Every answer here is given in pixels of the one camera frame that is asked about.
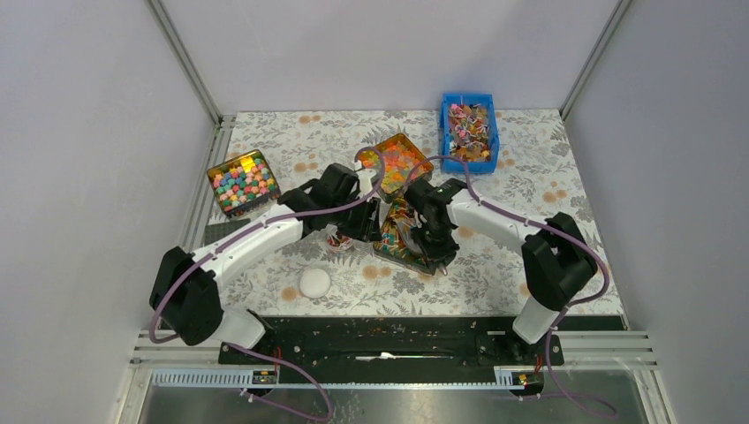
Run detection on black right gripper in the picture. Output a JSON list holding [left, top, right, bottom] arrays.
[[412, 220, 460, 275]]

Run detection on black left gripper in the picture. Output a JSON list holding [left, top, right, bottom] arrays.
[[330, 192, 382, 243]]

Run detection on white jar lid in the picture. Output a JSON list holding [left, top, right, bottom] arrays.
[[299, 268, 332, 299]]

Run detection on metal scoop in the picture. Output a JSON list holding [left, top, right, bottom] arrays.
[[405, 226, 456, 275]]

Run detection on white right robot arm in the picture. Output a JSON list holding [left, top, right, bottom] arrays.
[[405, 178, 599, 364]]

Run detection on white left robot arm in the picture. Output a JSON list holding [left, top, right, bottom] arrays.
[[149, 163, 383, 363]]

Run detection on green tin with gummy candies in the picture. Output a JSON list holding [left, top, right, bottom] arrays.
[[357, 132, 434, 203]]

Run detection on green tin with star candies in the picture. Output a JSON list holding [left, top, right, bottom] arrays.
[[206, 149, 281, 219]]

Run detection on blue plastic bin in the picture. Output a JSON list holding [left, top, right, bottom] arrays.
[[438, 93, 500, 174]]

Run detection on floral tablecloth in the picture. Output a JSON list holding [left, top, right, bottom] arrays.
[[222, 110, 604, 315]]

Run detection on grey perforated plate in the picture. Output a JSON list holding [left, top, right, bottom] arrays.
[[203, 219, 252, 246]]

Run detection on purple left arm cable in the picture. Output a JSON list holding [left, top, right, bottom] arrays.
[[148, 146, 388, 422]]

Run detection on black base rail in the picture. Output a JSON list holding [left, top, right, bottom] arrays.
[[161, 314, 566, 386]]

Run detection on grey slotted cable duct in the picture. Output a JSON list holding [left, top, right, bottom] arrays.
[[151, 363, 524, 390]]

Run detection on aluminium frame rails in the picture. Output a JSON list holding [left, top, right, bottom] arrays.
[[110, 1, 231, 423]]

